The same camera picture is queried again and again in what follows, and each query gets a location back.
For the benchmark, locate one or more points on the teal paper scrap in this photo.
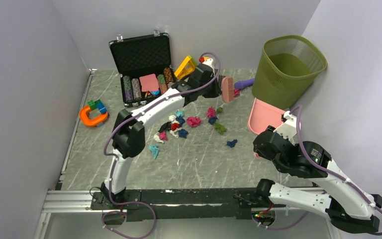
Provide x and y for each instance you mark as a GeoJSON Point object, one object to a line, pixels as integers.
{"type": "Point", "coordinates": [154, 150]}

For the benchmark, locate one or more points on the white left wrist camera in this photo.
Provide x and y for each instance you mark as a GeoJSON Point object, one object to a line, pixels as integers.
{"type": "Point", "coordinates": [208, 61]}

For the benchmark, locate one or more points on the purple cylindrical toy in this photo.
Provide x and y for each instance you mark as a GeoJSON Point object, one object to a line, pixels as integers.
{"type": "Point", "coordinates": [244, 84]}

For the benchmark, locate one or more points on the large magenta paper scrap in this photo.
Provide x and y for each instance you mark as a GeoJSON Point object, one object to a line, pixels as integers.
{"type": "Point", "coordinates": [193, 121]}

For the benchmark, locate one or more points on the magenta paper scrap near bin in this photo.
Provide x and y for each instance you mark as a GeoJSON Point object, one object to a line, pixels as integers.
{"type": "Point", "coordinates": [236, 92]}

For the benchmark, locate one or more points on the green blue toy bricks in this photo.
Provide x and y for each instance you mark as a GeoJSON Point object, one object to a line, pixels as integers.
{"type": "Point", "coordinates": [97, 105]}

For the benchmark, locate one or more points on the pink dustpan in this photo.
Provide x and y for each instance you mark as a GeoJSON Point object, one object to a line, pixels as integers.
{"type": "Point", "coordinates": [263, 115]}

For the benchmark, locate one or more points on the dark blue scrap right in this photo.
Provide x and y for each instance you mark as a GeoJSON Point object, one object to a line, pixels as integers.
{"type": "Point", "coordinates": [232, 143]}

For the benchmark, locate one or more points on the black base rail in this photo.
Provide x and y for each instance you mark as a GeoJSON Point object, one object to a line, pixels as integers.
{"type": "Point", "coordinates": [146, 204]}

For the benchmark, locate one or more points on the dark blue paper scrap centre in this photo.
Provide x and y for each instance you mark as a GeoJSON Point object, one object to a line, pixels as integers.
{"type": "Point", "coordinates": [212, 120]}

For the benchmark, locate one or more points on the black poker chip case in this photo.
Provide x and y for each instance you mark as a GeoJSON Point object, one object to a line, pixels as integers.
{"type": "Point", "coordinates": [144, 64]}

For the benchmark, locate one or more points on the orange horseshoe toy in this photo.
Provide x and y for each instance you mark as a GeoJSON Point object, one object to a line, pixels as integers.
{"type": "Point", "coordinates": [84, 116]}

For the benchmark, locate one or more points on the white paper scrap left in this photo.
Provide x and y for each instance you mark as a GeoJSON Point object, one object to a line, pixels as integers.
{"type": "Point", "coordinates": [157, 139]}

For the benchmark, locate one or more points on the light blue paper scrap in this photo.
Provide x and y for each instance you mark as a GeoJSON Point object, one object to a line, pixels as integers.
{"type": "Point", "coordinates": [179, 113]}

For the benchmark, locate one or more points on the red paper scrap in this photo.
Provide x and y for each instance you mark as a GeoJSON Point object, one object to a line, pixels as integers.
{"type": "Point", "coordinates": [175, 126]}

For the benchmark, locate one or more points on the small green paper scrap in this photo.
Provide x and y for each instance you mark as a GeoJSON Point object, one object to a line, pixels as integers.
{"type": "Point", "coordinates": [219, 110]}

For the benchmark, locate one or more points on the small pink paper scrap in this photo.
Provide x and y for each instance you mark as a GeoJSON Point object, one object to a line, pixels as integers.
{"type": "Point", "coordinates": [163, 136]}

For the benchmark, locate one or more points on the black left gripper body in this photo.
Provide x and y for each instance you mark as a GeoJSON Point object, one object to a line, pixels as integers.
{"type": "Point", "coordinates": [211, 90]}

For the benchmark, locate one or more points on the green mesh waste bin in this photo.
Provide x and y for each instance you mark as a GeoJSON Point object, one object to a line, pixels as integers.
{"type": "Point", "coordinates": [287, 67]}

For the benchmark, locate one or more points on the black paper scrap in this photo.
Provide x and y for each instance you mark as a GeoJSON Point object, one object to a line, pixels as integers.
{"type": "Point", "coordinates": [165, 127]}

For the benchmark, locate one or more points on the dark blue scrap left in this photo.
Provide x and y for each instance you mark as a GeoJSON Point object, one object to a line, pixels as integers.
{"type": "Point", "coordinates": [180, 120]}

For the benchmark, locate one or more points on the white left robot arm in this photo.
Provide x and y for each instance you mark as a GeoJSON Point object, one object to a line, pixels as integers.
{"type": "Point", "coordinates": [128, 140]}

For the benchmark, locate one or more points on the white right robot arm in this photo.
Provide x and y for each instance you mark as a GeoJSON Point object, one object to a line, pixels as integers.
{"type": "Point", "coordinates": [345, 205]}

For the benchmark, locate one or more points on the dark blue scrap by dustpan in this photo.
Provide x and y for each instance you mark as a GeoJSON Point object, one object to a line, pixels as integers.
{"type": "Point", "coordinates": [183, 133]}

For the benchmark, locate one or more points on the yellow triangular toy block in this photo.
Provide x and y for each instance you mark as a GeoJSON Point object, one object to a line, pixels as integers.
{"type": "Point", "coordinates": [187, 66]}

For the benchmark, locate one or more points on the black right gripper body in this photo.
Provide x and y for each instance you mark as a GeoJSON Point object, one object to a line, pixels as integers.
{"type": "Point", "coordinates": [259, 154]}

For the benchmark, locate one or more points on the pink hand brush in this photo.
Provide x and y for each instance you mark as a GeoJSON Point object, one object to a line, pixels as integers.
{"type": "Point", "coordinates": [227, 89]}

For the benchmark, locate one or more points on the white paper scrap lower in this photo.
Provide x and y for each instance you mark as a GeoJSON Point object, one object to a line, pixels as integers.
{"type": "Point", "coordinates": [175, 133]}

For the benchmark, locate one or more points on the magenta paper scrap centre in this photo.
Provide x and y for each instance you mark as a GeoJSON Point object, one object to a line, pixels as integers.
{"type": "Point", "coordinates": [211, 112]}

